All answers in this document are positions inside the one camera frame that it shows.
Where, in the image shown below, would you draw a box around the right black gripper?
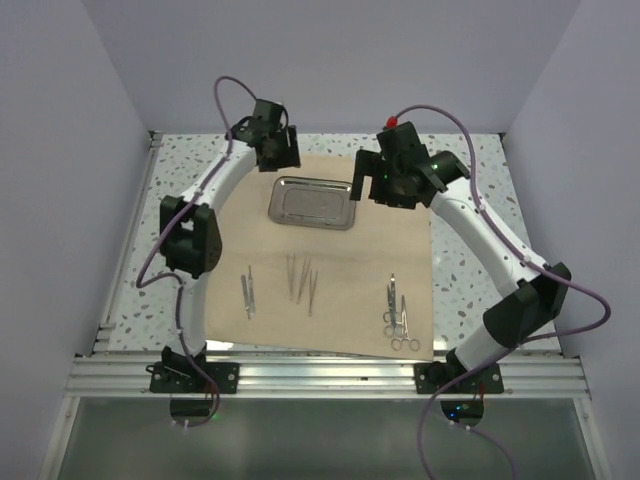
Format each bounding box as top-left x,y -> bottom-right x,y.
350,150 -> 416,211

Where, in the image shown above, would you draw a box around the beige cloth surgical kit wrap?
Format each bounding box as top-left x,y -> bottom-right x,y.
204,171 -> 434,361

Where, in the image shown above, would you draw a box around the steel tweezers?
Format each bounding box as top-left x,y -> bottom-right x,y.
286,253 -> 296,300
307,269 -> 318,317
296,258 -> 311,304

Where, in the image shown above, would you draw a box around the steel scalpel handle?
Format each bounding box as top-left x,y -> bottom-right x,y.
241,275 -> 253,319
247,265 -> 256,316

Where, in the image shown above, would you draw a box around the steel surgical scissors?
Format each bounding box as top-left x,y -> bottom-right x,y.
383,273 -> 400,327

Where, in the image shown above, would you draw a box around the steel ring-handled forceps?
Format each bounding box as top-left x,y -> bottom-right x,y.
383,284 -> 403,337

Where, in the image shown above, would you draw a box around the steel hemostat forceps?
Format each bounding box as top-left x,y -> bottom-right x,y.
391,296 -> 420,352

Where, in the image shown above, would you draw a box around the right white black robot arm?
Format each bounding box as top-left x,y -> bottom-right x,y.
350,117 -> 571,393

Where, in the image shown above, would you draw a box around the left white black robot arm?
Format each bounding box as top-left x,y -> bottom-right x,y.
154,99 -> 301,393

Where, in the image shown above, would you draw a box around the steel instrument tray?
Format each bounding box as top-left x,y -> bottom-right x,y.
268,176 -> 356,231

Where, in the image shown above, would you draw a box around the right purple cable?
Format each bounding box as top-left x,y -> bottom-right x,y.
385,104 -> 612,480

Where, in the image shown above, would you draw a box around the purple cable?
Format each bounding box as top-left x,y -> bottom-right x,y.
385,104 -> 612,480
135,75 -> 261,429

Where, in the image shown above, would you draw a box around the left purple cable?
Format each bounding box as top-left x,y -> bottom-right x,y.
135,75 -> 261,429

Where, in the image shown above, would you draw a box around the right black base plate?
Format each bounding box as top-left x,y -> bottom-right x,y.
413,362 -> 505,395

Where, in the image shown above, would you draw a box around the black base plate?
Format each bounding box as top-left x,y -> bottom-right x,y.
145,362 -> 240,394
413,362 -> 505,395

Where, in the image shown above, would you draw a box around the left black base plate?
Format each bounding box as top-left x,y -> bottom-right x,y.
145,362 -> 240,394

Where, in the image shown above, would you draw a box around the aluminium front rail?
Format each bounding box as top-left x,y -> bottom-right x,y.
64,351 -> 590,400

